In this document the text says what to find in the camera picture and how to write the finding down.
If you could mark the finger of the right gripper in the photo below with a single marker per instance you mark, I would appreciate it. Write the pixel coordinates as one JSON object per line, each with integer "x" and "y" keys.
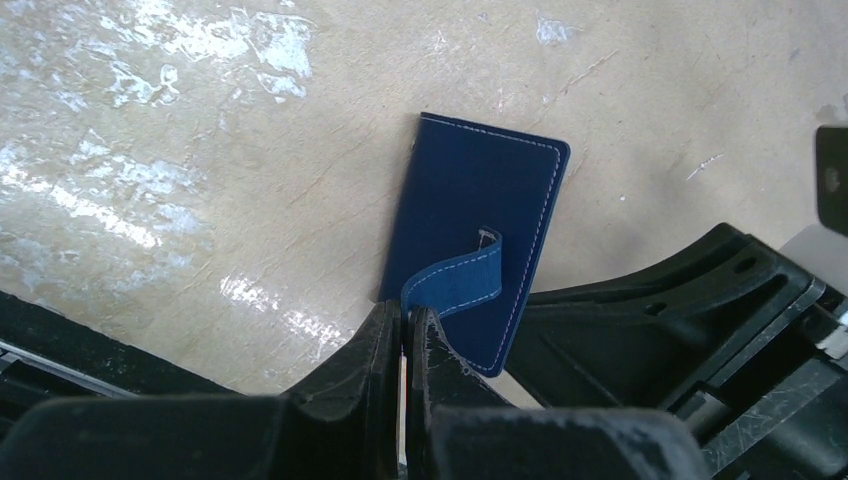
{"x": 717, "y": 319}

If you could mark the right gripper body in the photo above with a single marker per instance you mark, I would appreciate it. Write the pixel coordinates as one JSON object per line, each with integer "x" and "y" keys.
{"x": 778, "y": 408}

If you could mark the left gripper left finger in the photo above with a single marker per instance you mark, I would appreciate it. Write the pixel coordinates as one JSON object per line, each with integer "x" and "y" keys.
{"x": 338, "y": 422}

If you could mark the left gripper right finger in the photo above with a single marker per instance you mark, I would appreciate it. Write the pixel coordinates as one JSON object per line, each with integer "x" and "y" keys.
{"x": 458, "y": 427}

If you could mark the blue card holder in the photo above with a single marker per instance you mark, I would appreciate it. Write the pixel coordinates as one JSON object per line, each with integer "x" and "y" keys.
{"x": 473, "y": 213}

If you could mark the black plastic tray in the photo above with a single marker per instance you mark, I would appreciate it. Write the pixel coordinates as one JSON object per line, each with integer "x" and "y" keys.
{"x": 831, "y": 155}

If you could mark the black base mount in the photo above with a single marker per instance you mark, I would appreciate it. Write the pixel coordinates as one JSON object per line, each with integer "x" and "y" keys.
{"x": 46, "y": 356}

